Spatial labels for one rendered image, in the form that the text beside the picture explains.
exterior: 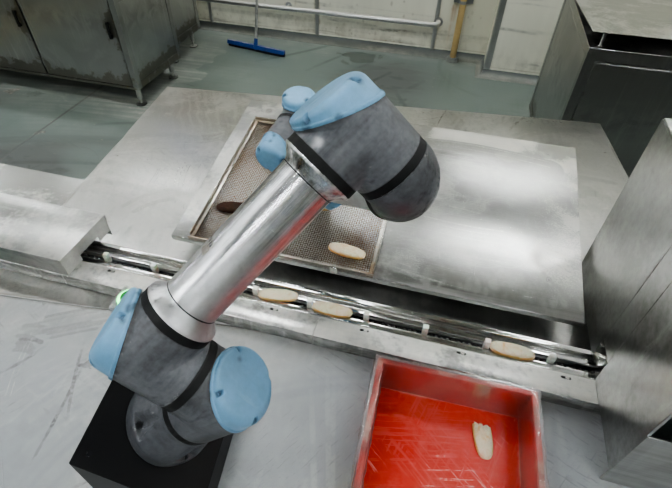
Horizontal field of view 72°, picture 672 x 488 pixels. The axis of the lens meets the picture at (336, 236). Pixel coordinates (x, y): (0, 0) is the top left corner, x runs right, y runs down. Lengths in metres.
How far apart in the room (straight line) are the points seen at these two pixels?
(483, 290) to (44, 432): 0.99
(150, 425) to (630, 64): 2.36
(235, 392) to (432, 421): 0.48
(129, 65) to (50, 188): 2.12
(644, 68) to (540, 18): 1.81
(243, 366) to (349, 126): 0.38
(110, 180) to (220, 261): 1.11
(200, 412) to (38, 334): 0.67
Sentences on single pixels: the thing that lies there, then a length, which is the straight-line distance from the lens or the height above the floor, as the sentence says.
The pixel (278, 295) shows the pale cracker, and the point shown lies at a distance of 1.16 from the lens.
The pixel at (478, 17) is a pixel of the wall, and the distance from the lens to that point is 4.58.
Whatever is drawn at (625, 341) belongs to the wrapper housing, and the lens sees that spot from 1.07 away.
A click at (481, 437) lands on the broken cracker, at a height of 0.83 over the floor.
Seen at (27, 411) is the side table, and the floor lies 0.82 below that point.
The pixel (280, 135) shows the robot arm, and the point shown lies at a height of 1.24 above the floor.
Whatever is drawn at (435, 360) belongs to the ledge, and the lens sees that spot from 1.07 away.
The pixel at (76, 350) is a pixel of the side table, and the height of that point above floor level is 0.82.
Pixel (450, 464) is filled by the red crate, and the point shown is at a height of 0.82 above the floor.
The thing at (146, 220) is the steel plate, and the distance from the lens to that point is 1.50.
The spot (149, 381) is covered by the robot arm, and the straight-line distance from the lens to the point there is 0.69.
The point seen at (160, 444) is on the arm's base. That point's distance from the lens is 0.84.
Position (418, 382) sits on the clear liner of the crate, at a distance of 1.01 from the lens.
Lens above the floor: 1.75
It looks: 44 degrees down
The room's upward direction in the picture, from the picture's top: 1 degrees clockwise
